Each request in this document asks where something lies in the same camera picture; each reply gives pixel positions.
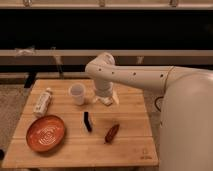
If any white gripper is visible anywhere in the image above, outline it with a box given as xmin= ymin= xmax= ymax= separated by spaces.
xmin=94 ymin=80 xmax=119 ymax=106

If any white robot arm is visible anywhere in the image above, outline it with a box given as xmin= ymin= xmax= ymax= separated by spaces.
xmin=85 ymin=52 xmax=213 ymax=171

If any black eraser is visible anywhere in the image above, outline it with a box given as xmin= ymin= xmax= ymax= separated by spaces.
xmin=84 ymin=112 xmax=92 ymax=132

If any white plastic cup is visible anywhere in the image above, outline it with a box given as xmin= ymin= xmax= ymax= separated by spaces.
xmin=68 ymin=83 xmax=86 ymax=105

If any wooden table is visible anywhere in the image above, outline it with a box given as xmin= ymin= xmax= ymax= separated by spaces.
xmin=2 ymin=79 xmax=158 ymax=168

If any white plastic bottle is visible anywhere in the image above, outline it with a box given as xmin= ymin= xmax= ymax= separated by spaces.
xmin=33 ymin=87 xmax=52 ymax=117

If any orange ceramic plate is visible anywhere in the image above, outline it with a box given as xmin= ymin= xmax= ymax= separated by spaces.
xmin=26 ymin=115 xmax=66 ymax=152

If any black cable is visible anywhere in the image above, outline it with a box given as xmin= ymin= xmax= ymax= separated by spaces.
xmin=154 ymin=95 xmax=165 ymax=113

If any metal rail fixture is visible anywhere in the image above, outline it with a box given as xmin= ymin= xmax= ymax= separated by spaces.
xmin=0 ymin=48 xmax=213 ymax=78

